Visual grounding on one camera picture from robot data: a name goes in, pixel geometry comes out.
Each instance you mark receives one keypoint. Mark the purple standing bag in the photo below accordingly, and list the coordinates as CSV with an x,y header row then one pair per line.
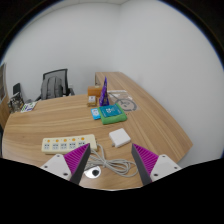
x,y
104,95

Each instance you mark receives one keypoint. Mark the orange box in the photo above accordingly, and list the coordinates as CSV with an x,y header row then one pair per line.
x,y
94,91

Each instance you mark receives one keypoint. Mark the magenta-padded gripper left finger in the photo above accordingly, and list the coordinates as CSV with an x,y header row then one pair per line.
x,y
56,165

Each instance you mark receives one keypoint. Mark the cream power strip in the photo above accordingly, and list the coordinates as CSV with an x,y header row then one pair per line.
x,y
66,144

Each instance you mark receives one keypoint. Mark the small yellow box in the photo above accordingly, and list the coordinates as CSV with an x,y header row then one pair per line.
x,y
92,101

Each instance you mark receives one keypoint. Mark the black mesh office chair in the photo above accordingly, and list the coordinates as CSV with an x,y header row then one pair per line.
x,y
55,71

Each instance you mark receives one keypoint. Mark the small blue packet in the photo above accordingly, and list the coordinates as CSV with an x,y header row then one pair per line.
x,y
96,114

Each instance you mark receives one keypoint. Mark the small black chair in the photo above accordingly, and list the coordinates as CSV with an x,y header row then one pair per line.
x,y
16,88

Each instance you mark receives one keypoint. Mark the brown printed boxes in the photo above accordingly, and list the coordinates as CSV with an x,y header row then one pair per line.
x,y
16,102

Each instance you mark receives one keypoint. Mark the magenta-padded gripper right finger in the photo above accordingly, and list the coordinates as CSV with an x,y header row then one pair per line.
x,y
165,165

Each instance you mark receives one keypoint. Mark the grey backpack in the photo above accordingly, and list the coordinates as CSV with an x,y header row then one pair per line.
x,y
51,88

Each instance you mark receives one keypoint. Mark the wooden shelf cabinet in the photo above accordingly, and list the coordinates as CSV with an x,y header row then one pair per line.
x,y
3,110

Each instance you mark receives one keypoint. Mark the teal flat packet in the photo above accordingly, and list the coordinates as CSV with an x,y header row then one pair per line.
x,y
111,110

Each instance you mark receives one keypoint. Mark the green folded cloth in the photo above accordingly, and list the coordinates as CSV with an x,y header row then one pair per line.
x,y
110,121

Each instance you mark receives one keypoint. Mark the green and purple leaflet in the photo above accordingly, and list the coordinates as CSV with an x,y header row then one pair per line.
x,y
29,106

